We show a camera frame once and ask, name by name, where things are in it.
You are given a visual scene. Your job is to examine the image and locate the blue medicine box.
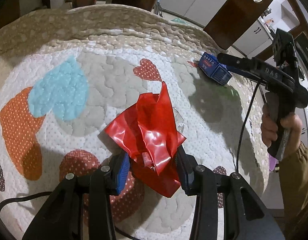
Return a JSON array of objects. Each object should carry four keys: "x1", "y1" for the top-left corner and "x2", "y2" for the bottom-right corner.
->
[{"x1": 198, "y1": 52, "x2": 232, "y2": 86}]

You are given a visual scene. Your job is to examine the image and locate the red plastic wrapper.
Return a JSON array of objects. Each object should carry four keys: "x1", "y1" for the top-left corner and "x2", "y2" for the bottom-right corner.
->
[{"x1": 105, "y1": 82, "x2": 186, "y2": 198}]

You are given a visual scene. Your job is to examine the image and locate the person's right forearm sleeve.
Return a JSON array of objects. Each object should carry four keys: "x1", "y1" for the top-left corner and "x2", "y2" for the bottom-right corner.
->
[{"x1": 279, "y1": 143, "x2": 308, "y2": 239}]

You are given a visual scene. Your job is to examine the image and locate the person's right hand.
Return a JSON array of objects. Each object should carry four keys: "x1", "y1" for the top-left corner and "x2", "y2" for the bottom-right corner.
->
[{"x1": 260, "y1": 103, "x2": 303, "y2": 158}]

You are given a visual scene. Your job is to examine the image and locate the wooden chair backrest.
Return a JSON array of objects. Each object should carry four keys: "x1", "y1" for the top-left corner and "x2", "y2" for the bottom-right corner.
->
[{"x1": 0, "y1": 0, "x2": 282, "y2": 51}]

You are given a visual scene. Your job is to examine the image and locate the purple plastic waste basket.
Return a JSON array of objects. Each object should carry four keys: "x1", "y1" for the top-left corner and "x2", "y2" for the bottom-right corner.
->
[{"x1": 268, "y1": 154, "x2": 279, "y2": 172}]

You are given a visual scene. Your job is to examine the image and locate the quilted heart pattern mat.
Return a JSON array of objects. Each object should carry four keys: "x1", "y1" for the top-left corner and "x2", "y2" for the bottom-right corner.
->
[{"x1": 0, "y1": 3, "x2": 270, "y2": 240}]

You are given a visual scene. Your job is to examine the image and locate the black cable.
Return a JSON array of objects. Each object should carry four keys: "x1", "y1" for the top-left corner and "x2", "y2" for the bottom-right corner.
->
[{"x1": 235, "y1": 80, "x2": 261, "y2": 174}]

